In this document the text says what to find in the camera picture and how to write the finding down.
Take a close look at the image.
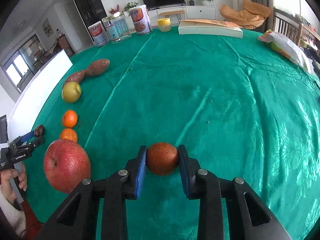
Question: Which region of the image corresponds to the orange tangerine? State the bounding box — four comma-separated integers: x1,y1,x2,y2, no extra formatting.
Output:
59,128,78,142
62,110,78,128

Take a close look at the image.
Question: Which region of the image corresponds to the red apple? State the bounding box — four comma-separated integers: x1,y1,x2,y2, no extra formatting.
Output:
43,139,91,194

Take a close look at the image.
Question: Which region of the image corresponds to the long brown sweet potato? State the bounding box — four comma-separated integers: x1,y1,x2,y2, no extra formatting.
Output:
85,59,110,77

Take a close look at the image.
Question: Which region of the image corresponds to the printed tin can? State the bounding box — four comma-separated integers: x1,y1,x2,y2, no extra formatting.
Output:
88,21,109,47
130,4,152,35

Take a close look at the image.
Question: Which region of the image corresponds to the small yellow-lid jar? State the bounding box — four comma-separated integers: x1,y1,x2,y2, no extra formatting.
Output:
157,18,171,33

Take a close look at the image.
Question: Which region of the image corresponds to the clear plastic jar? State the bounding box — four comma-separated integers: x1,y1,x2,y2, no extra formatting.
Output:
102,12,131,43

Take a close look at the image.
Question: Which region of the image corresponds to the purple sweet potato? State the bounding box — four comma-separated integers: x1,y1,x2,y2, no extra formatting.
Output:
62,70,86,87

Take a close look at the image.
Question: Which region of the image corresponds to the person's left hand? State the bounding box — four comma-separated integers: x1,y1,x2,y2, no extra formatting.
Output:
1,164,28,204

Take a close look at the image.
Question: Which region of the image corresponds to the orange lounge chair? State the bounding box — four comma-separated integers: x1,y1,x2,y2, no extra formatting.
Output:
220,0,271,30

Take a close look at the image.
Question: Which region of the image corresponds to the yellow-green pear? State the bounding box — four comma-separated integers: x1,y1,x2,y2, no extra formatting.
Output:
62,81,82,103

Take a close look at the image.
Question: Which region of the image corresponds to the small wooden bench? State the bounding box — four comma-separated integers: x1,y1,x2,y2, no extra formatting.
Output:
159,10,185,24

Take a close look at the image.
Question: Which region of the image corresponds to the right printed tin can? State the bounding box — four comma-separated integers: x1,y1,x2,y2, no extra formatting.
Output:
130,4,152,35

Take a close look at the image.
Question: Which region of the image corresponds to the green satin tablecloth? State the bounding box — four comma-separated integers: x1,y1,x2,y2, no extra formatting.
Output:
25,28,319,239

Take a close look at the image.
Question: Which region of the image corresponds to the white tv cabinet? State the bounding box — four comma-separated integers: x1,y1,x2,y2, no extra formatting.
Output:
147,4,217,21

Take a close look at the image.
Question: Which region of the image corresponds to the white book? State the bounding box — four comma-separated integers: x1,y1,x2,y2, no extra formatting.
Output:
178,19,243,38

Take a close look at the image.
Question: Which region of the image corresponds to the wooden dining chair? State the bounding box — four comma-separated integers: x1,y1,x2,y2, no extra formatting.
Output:
272,7,303,46

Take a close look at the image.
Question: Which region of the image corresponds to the plastic snack bag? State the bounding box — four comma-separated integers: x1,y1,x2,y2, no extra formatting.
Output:
258,30,317,77

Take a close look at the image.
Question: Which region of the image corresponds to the left printed tin can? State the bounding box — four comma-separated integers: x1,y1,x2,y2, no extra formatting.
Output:
88,21,109,47

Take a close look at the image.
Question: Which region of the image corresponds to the red flower vase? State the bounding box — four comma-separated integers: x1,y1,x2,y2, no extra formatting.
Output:
109,5,120,15

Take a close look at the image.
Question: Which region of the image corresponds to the green-brown round fruit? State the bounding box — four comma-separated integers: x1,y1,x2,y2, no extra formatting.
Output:
146,142,179,176

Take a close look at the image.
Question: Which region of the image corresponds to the black glass cabinet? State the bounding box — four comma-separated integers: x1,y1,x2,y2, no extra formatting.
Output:
73,0,107,44

